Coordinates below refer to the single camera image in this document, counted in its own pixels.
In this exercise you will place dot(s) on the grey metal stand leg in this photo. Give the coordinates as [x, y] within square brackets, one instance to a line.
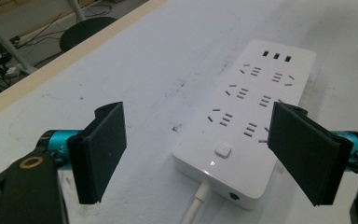
[76, 9]
[7, 46]

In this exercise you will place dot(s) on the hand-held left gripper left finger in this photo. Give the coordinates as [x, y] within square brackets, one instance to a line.
[98, 152]

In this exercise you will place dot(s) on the white power strip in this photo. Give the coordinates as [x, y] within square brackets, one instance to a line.
[248, 124]

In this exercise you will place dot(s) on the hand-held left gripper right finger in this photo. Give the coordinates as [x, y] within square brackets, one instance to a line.
[304, 149]

